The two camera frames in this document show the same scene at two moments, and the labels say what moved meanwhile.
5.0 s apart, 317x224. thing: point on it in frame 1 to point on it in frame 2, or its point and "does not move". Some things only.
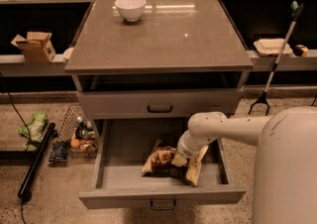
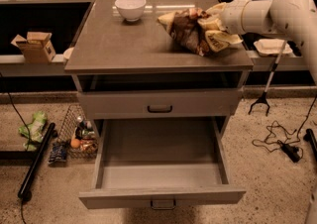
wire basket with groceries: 77,132 does not move
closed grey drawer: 163,104 does not move
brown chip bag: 164,161 to 199,31
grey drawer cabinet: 184,56 does not move
